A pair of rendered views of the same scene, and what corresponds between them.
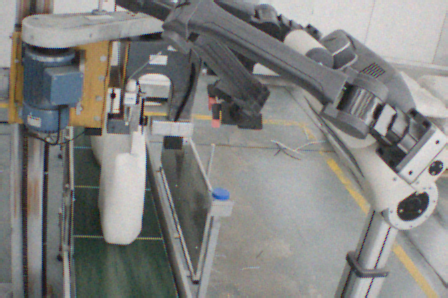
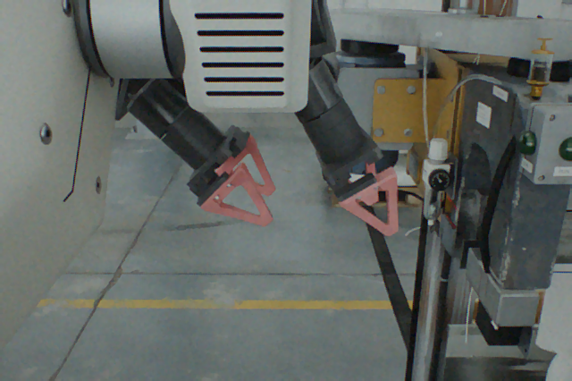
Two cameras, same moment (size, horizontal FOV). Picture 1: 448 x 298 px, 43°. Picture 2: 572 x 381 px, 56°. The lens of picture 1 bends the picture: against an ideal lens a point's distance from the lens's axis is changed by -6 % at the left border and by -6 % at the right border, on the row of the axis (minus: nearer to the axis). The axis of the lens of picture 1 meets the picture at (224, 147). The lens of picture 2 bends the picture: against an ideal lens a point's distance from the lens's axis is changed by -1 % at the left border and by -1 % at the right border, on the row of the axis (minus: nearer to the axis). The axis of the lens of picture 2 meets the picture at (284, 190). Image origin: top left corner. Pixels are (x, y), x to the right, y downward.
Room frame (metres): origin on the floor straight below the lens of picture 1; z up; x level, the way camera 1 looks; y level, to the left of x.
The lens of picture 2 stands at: (1.81, -0.59, 1.46)
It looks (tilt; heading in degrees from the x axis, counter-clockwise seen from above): 21 degrees down; 108
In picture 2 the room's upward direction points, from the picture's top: straight up
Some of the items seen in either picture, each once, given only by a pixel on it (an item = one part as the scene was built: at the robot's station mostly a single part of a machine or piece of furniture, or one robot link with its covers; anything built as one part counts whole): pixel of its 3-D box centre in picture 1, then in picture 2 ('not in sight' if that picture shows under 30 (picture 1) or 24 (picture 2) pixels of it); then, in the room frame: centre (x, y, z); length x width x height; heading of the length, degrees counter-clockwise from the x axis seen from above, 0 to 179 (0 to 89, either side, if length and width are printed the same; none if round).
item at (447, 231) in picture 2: (118, 123); (461, 233); (1.84, 0.37, 1.04); 0.08 x 0.06 x 0.05; 108
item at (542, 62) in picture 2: not in sight; (540, 67); (1.90, 0.17, 1.37); 0.03 x 0.02 x 0.03; 18
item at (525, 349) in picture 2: (177, 140); (502, 326); (1.91, 0.16, 0.98); 0.09 x 0.05 x 0.05; 108
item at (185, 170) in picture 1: (182, 174); not in sight; (2.51, 0.17, 0.54); 1.05 x 0.02 x 0.41; 18
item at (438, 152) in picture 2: (130, 102); (438, 184); (1.79, 0.32, 1.14); 0.05 x 0.04 x 0.16; 108
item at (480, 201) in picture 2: (135, 113); (476, 227); (1.86, 0.32, 1.08); 0.03 x 0.01 x 0.13; 108
